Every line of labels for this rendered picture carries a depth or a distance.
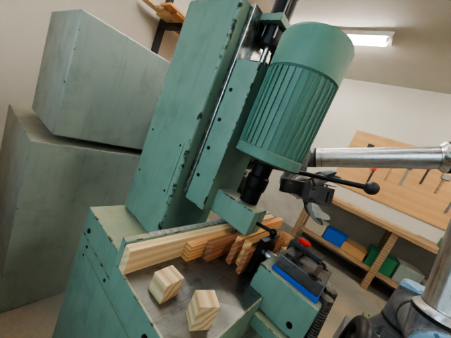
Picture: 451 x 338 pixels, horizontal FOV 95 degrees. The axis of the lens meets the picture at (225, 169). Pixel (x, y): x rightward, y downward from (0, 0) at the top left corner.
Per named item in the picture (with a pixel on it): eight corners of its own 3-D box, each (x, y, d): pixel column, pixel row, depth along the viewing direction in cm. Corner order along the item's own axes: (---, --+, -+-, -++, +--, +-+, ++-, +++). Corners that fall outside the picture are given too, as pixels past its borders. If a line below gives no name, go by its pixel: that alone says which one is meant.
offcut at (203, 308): (210, 329, 33) (220, 307, 32) (189, 331, 31) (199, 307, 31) (205, 311, 36) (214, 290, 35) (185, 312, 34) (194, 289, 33)
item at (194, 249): (185, 262, 45) (192, 247, 45) (180, 256, 47) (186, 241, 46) (280, 227, 88) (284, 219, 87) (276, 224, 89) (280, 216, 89)
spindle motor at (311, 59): (281, 172, 43) (353, 17, 38) (222, 144, 53) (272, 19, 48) (305, 177, 57) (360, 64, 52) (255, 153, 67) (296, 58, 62)
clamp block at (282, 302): (297, 349, 39) (319, 312, 37) (243, 295, 47) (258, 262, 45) (316, 312, 51) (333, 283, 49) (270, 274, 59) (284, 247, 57)
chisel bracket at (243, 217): (242, 241, 54) (256, 212, 52) (207, 212, 62) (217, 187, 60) (256, 236, 59) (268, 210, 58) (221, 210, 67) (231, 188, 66)
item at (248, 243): (240, 268, 51) (252, 243, 50) (234, 263, 52) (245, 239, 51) (268, 252, 64) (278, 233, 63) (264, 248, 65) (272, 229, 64)
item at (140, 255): (122, 275, 36) (130, 251, 35) (117, 267, 37) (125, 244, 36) (269, 227, 84) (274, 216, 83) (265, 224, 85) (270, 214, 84)
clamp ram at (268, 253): (271, 292, 46) (288, 259, 44) (245, 269, 50) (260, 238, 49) (286, 279, 53) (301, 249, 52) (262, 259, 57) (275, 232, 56)
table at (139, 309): (213, 505, 21) (235, 468, 20) (104, 289, 39) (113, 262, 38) (329, 288, 70) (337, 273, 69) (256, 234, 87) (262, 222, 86)
